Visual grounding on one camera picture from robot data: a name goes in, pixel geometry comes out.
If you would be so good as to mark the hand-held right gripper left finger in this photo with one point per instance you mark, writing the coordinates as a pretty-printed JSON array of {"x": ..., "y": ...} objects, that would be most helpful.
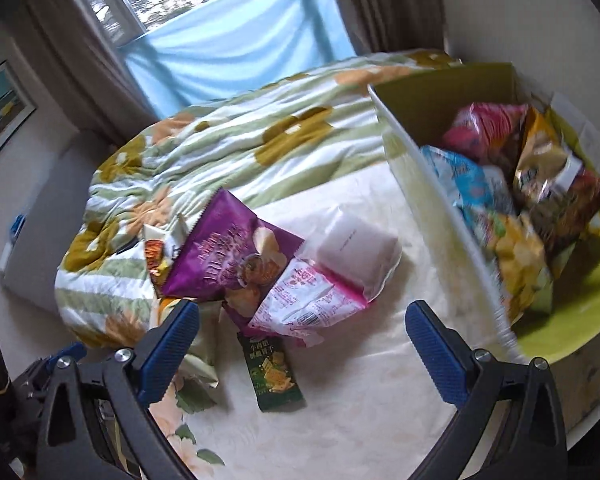
[{"x": 167, "y": 350}]

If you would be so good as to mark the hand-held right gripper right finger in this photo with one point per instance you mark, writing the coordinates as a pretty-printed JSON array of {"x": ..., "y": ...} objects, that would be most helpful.
[{"x": 435, "y": 350}]

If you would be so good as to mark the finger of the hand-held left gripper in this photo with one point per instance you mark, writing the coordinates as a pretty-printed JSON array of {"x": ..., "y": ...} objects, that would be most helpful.
[{"x": 67, "y": 354}]

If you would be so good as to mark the orange snack packet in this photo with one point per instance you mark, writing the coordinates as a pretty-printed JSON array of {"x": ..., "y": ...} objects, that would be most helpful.
[{"x": 155, "y": 260}]

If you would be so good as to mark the small dark green cracker packet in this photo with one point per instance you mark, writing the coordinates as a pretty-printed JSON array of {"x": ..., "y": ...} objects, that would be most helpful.
[{"x": 270, "y": 370}]

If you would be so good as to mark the purple chip bag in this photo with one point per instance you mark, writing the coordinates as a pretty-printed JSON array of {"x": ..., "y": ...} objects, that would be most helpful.
[{"x": 215, "y": 255}]

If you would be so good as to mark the yellow chips packet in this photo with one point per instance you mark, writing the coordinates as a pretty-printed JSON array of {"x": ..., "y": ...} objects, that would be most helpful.
[{"x": 520, "y": 255}]

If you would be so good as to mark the pink and white snack packet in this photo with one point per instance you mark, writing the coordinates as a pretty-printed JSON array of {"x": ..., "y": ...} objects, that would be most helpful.
[{"x": 305, "y": 295}]

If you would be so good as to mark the green cardboard box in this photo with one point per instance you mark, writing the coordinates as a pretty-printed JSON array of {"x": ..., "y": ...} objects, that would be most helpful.
[{"x": 580, "y": 320}]

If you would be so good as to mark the light blue snack packet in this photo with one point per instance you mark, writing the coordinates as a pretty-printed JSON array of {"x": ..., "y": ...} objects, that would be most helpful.
[{"x": 460, "y": 175}]

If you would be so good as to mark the dark purple snack packet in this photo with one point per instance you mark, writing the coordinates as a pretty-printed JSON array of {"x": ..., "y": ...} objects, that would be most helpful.
[{"x": 580, "y": 200}]

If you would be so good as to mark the gold foil snack packet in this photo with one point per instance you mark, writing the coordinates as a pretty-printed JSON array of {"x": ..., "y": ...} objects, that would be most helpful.
[{"x": 545, "y": 160}]

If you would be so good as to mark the white floral tablecloth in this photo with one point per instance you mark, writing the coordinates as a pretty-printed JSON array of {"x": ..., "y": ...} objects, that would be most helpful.
[{"x": 380, "y": 410}]

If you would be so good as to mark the white tissue pack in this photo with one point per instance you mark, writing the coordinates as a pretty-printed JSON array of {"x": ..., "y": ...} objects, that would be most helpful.
[{"x": 355, "y": 240}]

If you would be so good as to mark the blue and white object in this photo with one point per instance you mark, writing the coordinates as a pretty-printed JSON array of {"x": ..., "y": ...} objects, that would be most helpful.
[{"x": 16, "y": 227}]

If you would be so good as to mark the green floral blanket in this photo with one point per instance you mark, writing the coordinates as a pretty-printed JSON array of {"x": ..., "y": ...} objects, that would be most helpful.
[{"x": 230, "y": 145}]

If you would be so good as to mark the brown curtain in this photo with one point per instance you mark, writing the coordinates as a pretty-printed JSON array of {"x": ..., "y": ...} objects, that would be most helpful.
[
  {"x": 80, "y": 60},
  {"x": 380, "y": 5}
]

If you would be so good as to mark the light blue window cloth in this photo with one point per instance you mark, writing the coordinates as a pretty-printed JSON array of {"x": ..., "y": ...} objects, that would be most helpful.
[{"x": 230, "y": 55}]

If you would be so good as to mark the framed wall picture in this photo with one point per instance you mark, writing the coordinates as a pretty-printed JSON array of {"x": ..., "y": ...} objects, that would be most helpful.
[{"x": 0, "y": 110}]

